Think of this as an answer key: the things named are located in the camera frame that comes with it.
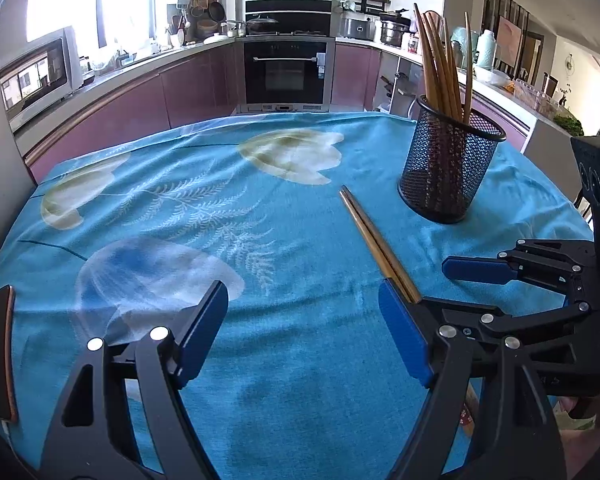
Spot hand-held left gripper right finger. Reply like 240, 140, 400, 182
378, 280, 569, 480

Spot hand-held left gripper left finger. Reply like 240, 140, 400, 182
39, 280, 230, 480

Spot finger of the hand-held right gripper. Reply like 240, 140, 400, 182
441, 240, 597, 307
419, 296, 600, 397

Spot slender bamboo chopstick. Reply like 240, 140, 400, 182
344, 185, 481, 433
339, 189, 414, 305

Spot black mesh utensil holder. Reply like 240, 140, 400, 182
398, 94, 508, 225

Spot bundle of wooden chopsticks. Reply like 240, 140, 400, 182
412, 2, 467, 216

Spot wooden chair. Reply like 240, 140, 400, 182
575, 192, 595, 226

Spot white green plastic bag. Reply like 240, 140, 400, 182
552, 400, 597, 432

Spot blue floral tablecloth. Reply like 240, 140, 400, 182
0, 111, 596, 480

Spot pink clothing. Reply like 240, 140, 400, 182
560, 425, 600, 480

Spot white bowl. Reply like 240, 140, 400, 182
472, 67, 511, 87

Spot mint green thermos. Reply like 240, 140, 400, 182
475, 29, 497, 72

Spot mint green jug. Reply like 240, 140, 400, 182
450, 27, 481, 69

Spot purple kitchen cabinets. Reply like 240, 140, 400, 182
22, 40, 531, 183

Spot steel pressure cooker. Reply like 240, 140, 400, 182
380, 14, 412, 47

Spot silver rice cooker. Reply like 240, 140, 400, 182
339, 17, 377, 42

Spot built-in black oven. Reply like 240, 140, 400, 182
242, 36, 332, 107

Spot silver microwave oven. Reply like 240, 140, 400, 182
0, 26, 84, 134

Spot black wok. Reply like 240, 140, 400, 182
245, 15, 281, 37

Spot black range hood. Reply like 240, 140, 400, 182
244, 0, 334, 29

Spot framed wall picture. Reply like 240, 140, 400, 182
495, 15, 527, 62

